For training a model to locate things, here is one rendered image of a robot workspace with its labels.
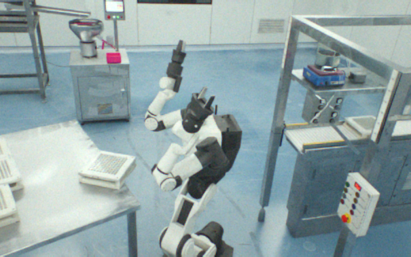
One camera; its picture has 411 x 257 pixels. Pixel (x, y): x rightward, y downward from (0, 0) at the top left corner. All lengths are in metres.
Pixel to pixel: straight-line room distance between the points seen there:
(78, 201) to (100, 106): 2.51
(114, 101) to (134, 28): 2.87
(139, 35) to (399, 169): 5.24
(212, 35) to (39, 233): 6.02
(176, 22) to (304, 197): 5.02
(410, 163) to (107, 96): 3.14
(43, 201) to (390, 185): 2.56
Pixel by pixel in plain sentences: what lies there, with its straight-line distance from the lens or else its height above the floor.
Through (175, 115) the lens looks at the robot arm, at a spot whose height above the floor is 1.20.
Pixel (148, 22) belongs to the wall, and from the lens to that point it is 7.19.
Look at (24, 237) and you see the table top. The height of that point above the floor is 0.87.
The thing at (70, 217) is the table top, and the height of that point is 0.87.
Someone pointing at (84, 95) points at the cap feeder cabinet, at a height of 0.40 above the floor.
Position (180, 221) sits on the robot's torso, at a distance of 2.26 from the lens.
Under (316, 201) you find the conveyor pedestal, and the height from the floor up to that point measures 0.38.
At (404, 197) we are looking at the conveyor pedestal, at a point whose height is 0.29.
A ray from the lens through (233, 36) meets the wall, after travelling 7.65.
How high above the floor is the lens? 2.22
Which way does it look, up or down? 29 degrees down
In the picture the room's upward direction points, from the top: 4 degrees clockwise
